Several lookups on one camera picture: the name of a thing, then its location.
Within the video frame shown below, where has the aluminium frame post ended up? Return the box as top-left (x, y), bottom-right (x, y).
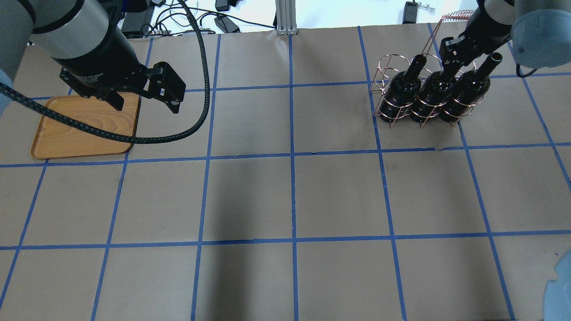
top-left (275, 0), bottom-right (298, 35)

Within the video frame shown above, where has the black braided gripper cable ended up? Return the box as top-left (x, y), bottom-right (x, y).
top-left (0, 0), bottom-right (211, 144)

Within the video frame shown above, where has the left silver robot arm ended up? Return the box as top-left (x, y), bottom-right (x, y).
top-left (1, 0), bottom-right (186, 114)

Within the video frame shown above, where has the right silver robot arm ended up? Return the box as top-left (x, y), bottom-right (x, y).
top-left (440, 0), bottom-right (571, 77)

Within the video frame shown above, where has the black power brick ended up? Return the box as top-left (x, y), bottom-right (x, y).
top-left (214, 16), bottom-right (241, 34)

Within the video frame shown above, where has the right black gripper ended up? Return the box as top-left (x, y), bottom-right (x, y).
top-left (440, 2), bottom-right (513, 83)

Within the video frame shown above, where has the dark wine bottle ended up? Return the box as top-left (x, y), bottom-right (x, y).
top-left (409, 65), bottom-right (461, 128)
top-left (379, 54), bottom-right (427, 124)
top-left (438, 52), bottom-right (503, 124)

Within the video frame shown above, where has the wooden tray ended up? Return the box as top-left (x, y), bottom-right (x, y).
top-left (31, 92), bottom-right (141, 160)

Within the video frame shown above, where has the copper wire bottle basket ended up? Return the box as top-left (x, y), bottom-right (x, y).
top-left (369, 10), bottom-right (475, 127)

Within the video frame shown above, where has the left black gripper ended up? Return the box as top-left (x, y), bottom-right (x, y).
top-left (59, 31), bottom-right (186, 114)

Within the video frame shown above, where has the black power adapter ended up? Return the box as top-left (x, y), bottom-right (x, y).
top-left (402, 0), bottom-right (419, 25)

